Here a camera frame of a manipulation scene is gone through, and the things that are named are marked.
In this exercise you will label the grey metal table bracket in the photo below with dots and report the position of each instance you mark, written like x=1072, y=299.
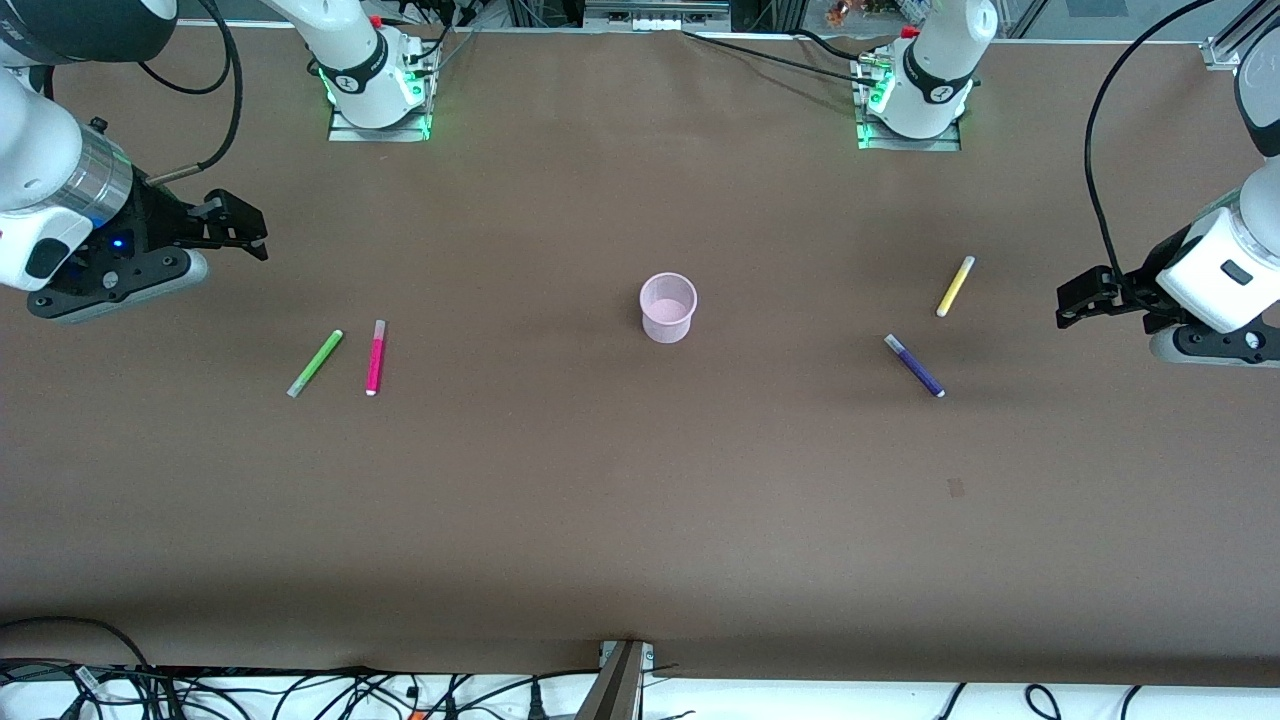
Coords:
x=615, y=685

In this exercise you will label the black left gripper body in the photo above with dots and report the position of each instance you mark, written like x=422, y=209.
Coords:
x=1143, y=283

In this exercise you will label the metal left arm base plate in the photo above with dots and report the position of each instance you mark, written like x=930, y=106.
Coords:
x=905, y=144

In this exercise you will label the small orange object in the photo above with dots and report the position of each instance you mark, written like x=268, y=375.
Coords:
x=837, y=12

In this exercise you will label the green pen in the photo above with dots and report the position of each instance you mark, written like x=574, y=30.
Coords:
x=315, y=364

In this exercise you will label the white power strip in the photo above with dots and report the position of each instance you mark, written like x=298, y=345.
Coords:
x=655, y=20

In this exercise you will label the pink cup holder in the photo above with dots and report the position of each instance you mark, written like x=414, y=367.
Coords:
x=667, y=318

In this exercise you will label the pink pen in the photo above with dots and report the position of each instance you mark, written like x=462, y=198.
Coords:
x=375, y=360

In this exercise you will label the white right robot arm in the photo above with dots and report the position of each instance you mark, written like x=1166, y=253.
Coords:
x=40, y=150

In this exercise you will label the aluminium corner profile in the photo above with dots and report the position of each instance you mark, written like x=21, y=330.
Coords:
x=1240, y=35

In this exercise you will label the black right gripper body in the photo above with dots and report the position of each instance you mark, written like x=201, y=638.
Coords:
x=157, y=223

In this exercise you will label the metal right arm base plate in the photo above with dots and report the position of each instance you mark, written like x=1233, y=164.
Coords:
x=345, y=133

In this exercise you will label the yellow pen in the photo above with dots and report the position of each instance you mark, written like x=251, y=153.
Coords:
x=955, y=287

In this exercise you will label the purple pen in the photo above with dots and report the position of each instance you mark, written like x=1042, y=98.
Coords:
x=915, y=366

